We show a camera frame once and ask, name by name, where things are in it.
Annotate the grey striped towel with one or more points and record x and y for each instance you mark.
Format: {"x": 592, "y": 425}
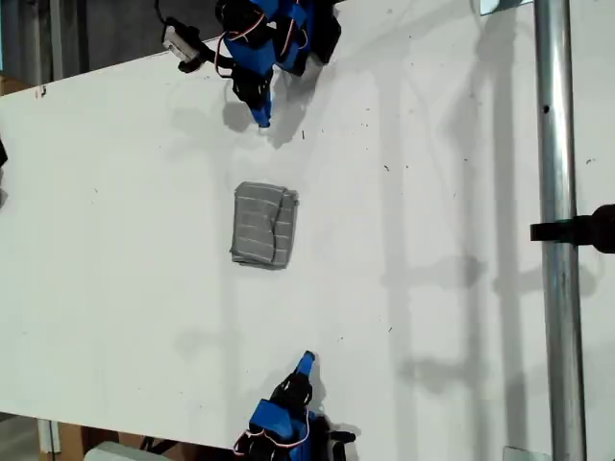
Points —
{"x": 262, "y": 225}

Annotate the white plastic box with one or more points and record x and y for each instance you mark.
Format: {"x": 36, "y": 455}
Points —
{"x": 120, "y": 452}

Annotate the brown cardboard box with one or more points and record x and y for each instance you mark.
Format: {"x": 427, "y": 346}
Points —
{"x": 72, "y": 439}

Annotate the black object at table edge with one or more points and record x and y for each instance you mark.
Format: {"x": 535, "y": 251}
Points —
{"x": 2, "y": 153}

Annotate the black clamp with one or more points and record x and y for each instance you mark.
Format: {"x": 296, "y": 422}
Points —
{"x": 576, "y": 230}

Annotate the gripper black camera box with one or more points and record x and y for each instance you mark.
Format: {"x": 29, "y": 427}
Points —
{"x": 340, "y": 444}
{"x": 180, "y": 41}

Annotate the steel post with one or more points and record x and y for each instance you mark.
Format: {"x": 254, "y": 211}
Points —
{"x": 557, "y": 144}

